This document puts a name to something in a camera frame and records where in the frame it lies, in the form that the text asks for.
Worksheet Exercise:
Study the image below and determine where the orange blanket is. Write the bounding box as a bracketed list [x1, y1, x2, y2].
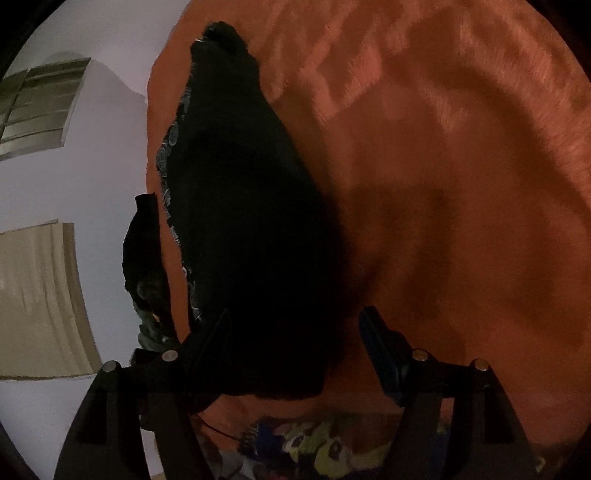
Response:
[145, 0, 591, 464]

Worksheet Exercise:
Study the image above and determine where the dark cloth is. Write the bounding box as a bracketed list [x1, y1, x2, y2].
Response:
[122, 193, 184, 354]

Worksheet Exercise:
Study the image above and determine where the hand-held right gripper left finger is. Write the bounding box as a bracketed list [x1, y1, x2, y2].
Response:
[54, 307, 232, 480]

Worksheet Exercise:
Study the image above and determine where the black patterned garment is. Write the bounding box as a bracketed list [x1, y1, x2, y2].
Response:
[156, 20, 352, 400]

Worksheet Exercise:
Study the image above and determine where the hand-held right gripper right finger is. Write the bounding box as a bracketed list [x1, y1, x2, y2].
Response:
[358, 305, 546, 480]

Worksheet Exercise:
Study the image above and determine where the colourful printed cloth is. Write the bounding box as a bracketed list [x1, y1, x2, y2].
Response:
[216, 412, 454, 480]

